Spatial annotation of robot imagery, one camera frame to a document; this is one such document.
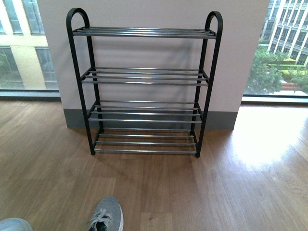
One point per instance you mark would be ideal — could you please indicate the grey knit sneaker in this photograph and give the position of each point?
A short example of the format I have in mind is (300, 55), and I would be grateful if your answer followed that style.
(108, 216)
(15, 224)

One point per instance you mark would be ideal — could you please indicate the black metal shoe rack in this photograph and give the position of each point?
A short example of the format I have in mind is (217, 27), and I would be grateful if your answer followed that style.
(128, 126)

